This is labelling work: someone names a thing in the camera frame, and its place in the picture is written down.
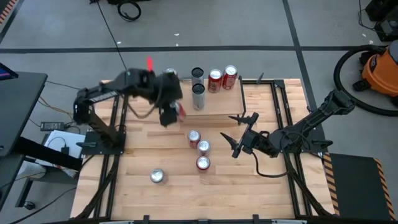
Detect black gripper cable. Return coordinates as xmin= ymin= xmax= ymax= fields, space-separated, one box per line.
xmin=253 ymin=151 xmax=293 ymax=179

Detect red Coke Zero can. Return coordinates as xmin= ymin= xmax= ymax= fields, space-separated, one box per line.
xmin=195 ymin=155 xmax=211 ymax=172

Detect orange shop vacuum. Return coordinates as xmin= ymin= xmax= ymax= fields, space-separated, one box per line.
xmin=353 ymin=39 xmax=398 ymax=106
xmin=333 ymin=44 xmax=398 ymax=118

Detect silver Diet Coke can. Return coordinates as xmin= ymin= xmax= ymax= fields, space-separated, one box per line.
xmin=197 ymin=139 xmax=212 ymax=157
xmin=149 ymin=168 xmax=166 ymax=185

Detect white paper sheets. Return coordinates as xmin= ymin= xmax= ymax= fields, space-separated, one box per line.
xmin=35 ymin=129 xmax=85 ymax=169

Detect black mat hazard stripes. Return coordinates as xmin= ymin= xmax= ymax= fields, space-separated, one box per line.
xmin=322 ymin=152 xmax=397 ymax=222

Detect long black floor cable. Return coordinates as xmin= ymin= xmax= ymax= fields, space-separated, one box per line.
xmin=89 ymin=0 xmax=128 ymax=72

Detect wooden shelf black metal legs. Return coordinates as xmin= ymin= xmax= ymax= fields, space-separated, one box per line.
xmin=160 ymin=75 xmax=248 ymax=126

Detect coiled black floor cable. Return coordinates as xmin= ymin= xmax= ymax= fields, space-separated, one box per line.
xmin=116 ymin=0 xmax=142 ymax=22

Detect black side desk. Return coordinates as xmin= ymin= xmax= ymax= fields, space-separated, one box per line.
xmin=0 ymin=70 xmax=83 ymax=209

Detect dark tablet screen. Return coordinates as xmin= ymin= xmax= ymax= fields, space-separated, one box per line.
xmin=0 ymin=62 xmax=19 ymax=81

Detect slim silver can black top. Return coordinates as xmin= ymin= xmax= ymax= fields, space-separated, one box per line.
xmin=190 ymin=67 xmax=205 ymax=86
xmin=191 ymin=83 xmax=206 ymax=111

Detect black power adapter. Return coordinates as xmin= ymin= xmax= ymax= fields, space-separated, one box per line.
xmin=40 ymin=121 xmax=65 ymax=132

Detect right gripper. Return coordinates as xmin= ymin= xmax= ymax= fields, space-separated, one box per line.
xmin=220 ymin=111 xmax=269 ymax=159

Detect red Coca-Cola can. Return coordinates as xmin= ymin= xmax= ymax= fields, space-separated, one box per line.
xmin=221 ymin=64 xmax=239 ymax=91
xmin=187 ymin=129 xmax=201 ymax=149
xmin=207 ymin=68 xmax=223 ymax=94

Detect black floor equipment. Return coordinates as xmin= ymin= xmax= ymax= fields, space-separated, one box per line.
xmin=357 ymin=0 xmax=398 ymax=43

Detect black metal table frame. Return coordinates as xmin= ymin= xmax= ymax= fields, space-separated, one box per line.
xmin=73 ymin=79 xmax=336 ymax=224

